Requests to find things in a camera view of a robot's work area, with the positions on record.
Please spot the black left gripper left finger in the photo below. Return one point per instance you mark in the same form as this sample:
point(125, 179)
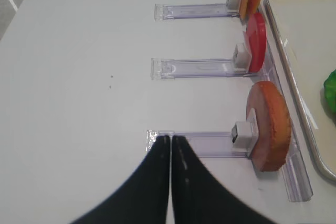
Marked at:
point(144, 197)

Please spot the clear left rack tomato rail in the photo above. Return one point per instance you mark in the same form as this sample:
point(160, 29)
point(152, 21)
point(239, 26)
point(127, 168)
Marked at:
point(199, 68)

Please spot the red tomato slice on rack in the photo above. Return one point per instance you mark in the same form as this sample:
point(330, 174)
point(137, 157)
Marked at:
point(255, 38)

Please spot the clear left rack cheese rail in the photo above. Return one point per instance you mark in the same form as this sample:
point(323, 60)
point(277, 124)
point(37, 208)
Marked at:
point(171, 12)

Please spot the bun slice on left rack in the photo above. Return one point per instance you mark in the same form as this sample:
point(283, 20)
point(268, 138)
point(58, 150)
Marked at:
point(274, 126)

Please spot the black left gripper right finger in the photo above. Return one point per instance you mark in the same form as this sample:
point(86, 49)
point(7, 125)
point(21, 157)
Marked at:
point(197, 195)

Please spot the white bun rail pusher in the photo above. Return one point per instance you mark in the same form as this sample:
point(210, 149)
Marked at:
point(245, 134)

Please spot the white tomato rail pusher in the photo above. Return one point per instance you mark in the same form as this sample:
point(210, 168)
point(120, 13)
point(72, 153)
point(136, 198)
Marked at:
point(242, 57)

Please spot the green lettuce leaf in tray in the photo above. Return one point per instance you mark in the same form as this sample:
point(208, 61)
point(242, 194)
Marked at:
point(330, 91)

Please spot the white metal tray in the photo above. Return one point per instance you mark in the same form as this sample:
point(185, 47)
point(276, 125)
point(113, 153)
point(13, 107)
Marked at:
point(304, 31)

